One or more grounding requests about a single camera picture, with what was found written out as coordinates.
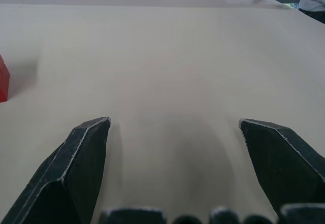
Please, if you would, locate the red block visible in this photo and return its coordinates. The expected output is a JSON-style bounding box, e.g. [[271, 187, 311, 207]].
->
[[0, 54, 11, 103]]

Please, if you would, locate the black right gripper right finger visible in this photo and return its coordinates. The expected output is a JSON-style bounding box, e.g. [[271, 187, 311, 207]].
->
[[238, 118, 325, 213]]

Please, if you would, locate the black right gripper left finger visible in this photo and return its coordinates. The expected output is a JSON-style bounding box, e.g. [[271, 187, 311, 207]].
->
[[0, 116, 112, 224]]

